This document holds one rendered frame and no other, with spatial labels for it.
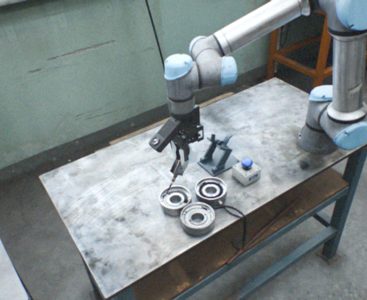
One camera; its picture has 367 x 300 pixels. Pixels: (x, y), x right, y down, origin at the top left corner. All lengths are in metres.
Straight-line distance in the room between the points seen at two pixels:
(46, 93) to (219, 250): 1.66
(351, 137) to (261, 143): 0.36
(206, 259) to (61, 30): 1.69
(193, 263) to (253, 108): 0.73
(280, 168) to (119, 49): 1.66
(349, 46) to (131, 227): 0.82
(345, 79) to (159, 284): 0.89
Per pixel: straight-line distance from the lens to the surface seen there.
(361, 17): 1.08
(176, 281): 1.37
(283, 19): 1.17
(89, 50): 2.63
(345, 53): 1.15
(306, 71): 3.26
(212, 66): 1.02
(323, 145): 1.47
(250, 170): 1.30
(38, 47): 2.52
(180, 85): 1.00
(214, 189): 1.26
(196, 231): 1.13
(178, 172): 1.19
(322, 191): 1.70
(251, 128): 1.57
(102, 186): 1.36
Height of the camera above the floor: 1.70
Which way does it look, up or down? 39 degrees down
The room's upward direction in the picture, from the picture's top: 4 degrees counter-clockwise
